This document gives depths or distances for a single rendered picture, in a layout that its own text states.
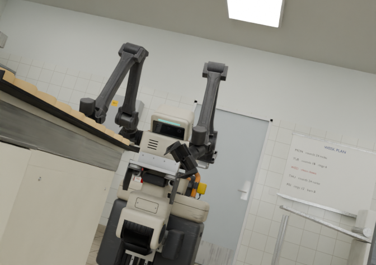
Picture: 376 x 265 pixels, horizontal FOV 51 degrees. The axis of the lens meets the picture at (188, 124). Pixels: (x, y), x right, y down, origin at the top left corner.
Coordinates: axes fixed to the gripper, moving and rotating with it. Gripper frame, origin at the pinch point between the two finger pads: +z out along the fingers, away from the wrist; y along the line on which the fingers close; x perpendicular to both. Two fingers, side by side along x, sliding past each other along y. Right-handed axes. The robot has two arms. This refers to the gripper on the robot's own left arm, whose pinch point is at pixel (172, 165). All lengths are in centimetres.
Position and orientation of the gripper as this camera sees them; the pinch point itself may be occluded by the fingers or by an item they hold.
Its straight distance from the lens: 147.5
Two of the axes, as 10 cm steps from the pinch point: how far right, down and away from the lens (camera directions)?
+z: -5.2, 2.5, -8.1
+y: 5.1, 8.6, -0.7
